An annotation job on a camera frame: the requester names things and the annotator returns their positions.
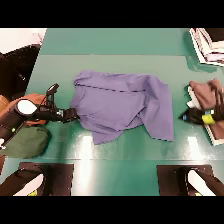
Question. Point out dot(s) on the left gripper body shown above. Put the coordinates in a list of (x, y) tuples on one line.
[(70, 114)]

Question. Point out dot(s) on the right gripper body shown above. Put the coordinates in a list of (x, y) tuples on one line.
[(192, 116)]

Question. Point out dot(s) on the purple T-shirt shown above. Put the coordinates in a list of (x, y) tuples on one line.
[(123, 106)]

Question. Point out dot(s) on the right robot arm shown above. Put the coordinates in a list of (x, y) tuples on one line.
[(216, 116)]

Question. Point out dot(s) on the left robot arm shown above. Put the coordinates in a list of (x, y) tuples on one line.
[(20, 113)]

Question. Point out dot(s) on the brown garment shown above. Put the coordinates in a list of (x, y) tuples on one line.
[(208, 95)]

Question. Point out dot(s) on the orange garment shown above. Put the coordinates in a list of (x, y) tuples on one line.
[(39, 99)]

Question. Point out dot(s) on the green garment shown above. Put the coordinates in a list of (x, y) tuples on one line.
[(28, 143)]

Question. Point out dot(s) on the heap of clothes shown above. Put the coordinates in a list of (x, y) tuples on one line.
[(210, 50)]

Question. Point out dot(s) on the black garment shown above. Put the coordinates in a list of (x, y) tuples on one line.
[(216, 33)]

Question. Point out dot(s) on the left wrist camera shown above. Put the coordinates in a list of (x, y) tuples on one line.
[(51, 92)]

